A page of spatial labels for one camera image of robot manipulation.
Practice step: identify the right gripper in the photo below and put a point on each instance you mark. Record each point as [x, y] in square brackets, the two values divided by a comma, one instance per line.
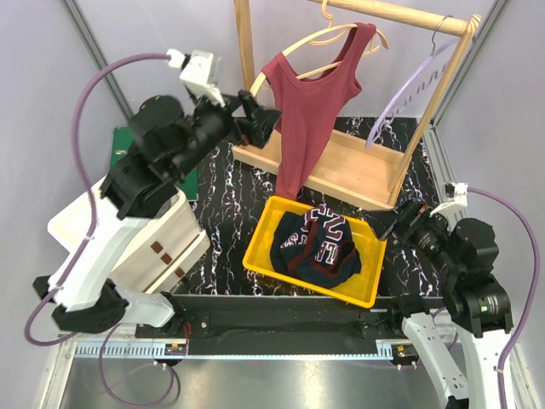
[408, 216]

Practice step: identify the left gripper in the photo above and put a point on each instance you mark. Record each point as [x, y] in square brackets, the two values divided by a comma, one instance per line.
[261, 120]

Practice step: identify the navy tank top maroon trim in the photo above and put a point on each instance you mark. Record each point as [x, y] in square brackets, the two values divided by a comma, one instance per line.
[316, 247]

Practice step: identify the lilac plastic hanger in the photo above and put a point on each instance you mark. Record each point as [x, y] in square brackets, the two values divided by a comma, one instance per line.
[394, 106]

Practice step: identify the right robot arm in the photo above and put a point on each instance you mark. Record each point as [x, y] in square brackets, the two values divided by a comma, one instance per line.
[478, 306]

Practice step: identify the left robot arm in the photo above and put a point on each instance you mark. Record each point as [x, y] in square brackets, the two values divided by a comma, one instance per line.
[168, 144]

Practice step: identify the wooden clothes hanger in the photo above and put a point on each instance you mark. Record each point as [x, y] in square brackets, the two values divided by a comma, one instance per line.
[378, 41]

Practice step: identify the wooden clothes rack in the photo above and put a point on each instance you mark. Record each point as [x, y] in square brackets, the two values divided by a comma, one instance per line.
[368, 177]

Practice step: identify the yellow plastic tray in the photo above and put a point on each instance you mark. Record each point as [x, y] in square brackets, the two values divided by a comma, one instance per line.
[360, 290]

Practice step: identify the green folder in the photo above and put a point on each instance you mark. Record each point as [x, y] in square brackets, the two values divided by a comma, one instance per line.
[121, 142]

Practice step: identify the white wooden storage box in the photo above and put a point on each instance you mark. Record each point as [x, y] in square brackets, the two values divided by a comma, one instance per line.
[157, 257]

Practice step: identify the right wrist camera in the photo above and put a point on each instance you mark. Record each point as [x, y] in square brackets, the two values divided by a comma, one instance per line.
[456, 199]

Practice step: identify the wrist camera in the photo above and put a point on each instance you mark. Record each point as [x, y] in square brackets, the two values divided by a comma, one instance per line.
[456, 199]
[198, 72]

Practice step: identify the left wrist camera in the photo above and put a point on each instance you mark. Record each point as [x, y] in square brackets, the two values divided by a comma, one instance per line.
[198, 72]

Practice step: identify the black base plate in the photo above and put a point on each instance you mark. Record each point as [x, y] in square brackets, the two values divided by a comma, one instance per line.
[283, 327]

